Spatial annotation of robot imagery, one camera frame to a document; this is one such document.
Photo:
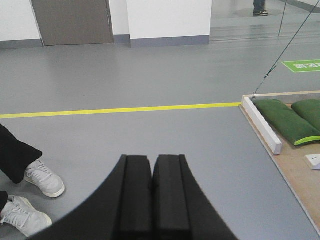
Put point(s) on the green sandbag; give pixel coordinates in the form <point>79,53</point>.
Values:
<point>308,109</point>
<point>296,130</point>

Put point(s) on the near white sneaker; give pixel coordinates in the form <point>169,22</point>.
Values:
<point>20,213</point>

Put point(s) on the black trouser leg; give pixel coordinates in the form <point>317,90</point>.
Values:
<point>3,199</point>
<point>15,155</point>

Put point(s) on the near black trouser leg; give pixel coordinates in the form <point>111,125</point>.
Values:
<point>3,199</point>

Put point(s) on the far white wooden brace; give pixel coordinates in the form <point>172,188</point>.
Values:
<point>313,161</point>

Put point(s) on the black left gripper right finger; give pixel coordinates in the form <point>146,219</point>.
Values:
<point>181,210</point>

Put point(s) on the grey brown background door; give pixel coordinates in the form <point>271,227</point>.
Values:
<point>73,22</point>

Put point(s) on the white sneaker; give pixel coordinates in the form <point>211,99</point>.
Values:
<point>20,213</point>
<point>49,183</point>

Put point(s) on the distant person's feet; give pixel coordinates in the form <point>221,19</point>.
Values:
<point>259,8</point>

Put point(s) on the left green sandbag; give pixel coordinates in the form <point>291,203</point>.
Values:
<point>296,130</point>

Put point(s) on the green floor sign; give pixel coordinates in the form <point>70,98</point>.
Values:
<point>303,66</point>

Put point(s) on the plywood base platform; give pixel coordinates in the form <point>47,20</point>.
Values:
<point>292,164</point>

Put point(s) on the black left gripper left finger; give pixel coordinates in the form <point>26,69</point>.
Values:
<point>120,209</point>

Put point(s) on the far white sneaker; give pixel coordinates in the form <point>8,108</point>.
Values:
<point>49,183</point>

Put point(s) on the white pillar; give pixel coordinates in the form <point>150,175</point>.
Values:
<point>164,23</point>

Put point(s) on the far black trouser leg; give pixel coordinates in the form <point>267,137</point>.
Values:
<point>15,155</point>

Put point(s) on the yellow floor tape line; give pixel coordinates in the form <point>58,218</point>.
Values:
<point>119,110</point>

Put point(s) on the far white edge batten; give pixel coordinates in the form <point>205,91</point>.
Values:
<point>265,133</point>

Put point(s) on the right green sandbag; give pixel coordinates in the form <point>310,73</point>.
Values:
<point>308,109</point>

